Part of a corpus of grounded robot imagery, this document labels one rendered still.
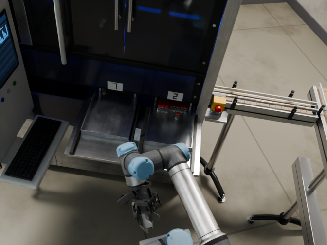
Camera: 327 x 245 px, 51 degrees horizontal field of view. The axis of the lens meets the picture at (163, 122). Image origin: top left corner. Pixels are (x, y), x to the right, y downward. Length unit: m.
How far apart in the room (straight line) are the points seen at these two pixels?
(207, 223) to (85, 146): 0.93
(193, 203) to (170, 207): 1.55
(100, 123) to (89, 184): 0.90
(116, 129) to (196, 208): 0.91
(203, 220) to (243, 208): 1.71
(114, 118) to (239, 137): 1.54
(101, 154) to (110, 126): 0.19
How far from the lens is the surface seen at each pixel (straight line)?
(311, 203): 2.36
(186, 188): 1.14
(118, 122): 1.94
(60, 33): 1.71
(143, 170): 1.13
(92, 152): 1.82
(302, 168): 2.48
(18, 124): 2.01
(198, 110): 1.99
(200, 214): 1.12
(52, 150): 1.94
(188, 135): 1.92
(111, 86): 1.94
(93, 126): 1.92
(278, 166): 3.14
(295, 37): 4.73
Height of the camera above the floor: 2.36
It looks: 49 degrees down
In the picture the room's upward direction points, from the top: 10 degrees clockwise
